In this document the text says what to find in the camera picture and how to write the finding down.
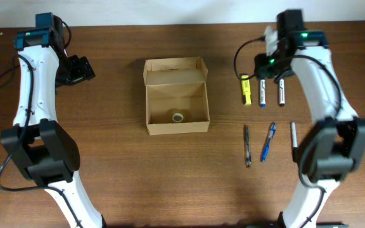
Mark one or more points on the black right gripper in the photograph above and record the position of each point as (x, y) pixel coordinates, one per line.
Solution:
(262, 70)

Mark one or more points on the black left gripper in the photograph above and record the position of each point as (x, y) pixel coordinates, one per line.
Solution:
(83, 70)

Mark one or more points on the yellow highlighter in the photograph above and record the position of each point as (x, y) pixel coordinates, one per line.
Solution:
(246, 89)

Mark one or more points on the brown cardboard box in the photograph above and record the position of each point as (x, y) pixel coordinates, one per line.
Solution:
(179, 83)

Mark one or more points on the yellow tape roll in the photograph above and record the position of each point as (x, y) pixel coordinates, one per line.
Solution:
(176, 116)

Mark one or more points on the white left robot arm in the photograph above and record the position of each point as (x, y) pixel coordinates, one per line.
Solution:
(40, 148)

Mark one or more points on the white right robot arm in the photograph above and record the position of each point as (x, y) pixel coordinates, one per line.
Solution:
(334, 146)

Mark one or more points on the black whiteboard marker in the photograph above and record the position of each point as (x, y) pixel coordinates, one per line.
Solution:
(281, 92)

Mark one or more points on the blue whiteboard marker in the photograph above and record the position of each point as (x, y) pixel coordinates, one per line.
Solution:
(262, 93)

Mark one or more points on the black ballpoint pen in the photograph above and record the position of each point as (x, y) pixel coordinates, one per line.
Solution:
(247, 147)

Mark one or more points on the blue ballpoint pen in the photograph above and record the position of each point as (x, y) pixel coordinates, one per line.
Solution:
(270, 136)

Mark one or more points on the silver black marker pen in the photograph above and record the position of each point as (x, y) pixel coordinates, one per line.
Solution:
(294, 142)

